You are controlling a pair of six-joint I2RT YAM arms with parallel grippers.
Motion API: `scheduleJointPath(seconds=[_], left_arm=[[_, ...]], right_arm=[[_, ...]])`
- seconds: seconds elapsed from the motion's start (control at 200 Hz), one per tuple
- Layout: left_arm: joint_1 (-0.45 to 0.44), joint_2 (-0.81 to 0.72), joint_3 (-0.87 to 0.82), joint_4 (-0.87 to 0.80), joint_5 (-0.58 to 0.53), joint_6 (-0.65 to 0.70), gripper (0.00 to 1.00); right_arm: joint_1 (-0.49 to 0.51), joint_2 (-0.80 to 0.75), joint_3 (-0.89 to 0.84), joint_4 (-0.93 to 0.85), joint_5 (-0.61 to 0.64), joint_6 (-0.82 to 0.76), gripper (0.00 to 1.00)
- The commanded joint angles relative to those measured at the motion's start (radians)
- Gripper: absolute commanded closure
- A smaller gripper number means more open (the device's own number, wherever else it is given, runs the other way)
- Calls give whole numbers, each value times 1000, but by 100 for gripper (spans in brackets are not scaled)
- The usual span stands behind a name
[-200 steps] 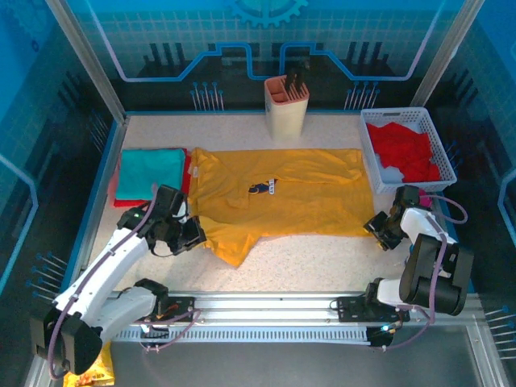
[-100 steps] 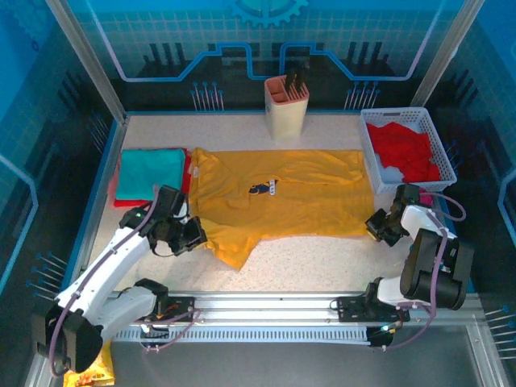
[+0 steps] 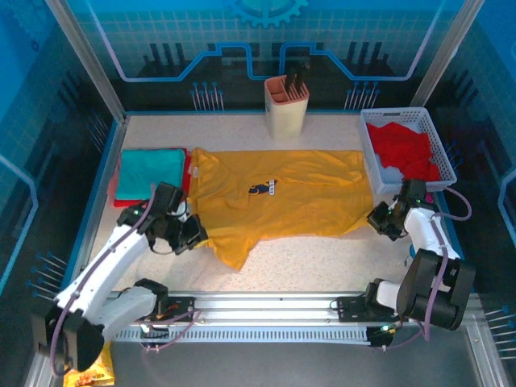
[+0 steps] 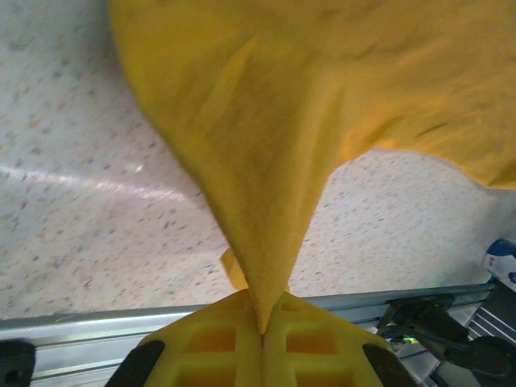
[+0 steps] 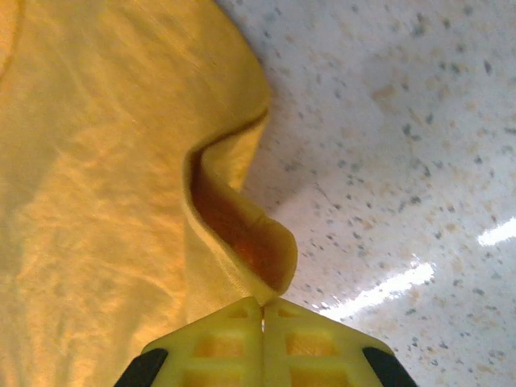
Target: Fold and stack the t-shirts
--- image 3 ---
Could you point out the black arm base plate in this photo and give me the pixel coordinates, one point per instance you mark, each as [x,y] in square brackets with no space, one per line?
[181,308]
[350,310]

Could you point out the crumpled red t-shirt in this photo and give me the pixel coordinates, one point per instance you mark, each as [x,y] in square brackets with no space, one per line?
[399,145]

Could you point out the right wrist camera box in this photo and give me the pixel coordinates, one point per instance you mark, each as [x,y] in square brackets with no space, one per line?
[392,208]

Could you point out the teal folded t-shirt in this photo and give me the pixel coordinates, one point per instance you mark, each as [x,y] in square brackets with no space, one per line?
[145,173]

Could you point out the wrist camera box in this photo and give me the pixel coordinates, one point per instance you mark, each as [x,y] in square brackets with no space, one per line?
[182,209]
[392,208]

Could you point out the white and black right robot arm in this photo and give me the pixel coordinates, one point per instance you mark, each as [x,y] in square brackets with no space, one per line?
[427,290]

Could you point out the aluminium mounting rail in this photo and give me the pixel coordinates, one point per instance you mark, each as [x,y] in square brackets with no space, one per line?
[266,306]

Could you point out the yellow snack bag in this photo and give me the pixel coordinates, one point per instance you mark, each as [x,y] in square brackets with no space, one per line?
[92,379]

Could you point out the black controller box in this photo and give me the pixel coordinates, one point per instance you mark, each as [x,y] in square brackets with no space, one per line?
[155,332]
[381,336]

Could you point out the aluminium frame post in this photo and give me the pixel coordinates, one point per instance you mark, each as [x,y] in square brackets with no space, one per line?
[89,60]
[443,52]

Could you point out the red folded t-shirt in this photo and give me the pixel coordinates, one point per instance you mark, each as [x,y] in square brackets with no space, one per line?
[188,165]

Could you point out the white plastic mesh basket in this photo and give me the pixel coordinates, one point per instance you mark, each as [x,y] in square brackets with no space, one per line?
[403,115]

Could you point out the beige knife block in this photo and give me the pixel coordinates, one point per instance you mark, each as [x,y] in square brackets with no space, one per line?
[284,117]

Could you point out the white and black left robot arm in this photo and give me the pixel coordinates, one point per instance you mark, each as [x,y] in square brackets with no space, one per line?
[92,274]

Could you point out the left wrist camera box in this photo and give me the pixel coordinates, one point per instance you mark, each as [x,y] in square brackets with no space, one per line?
[182,209]

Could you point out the yellow printed t-shirt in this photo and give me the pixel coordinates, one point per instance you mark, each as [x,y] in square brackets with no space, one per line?
[290,193]

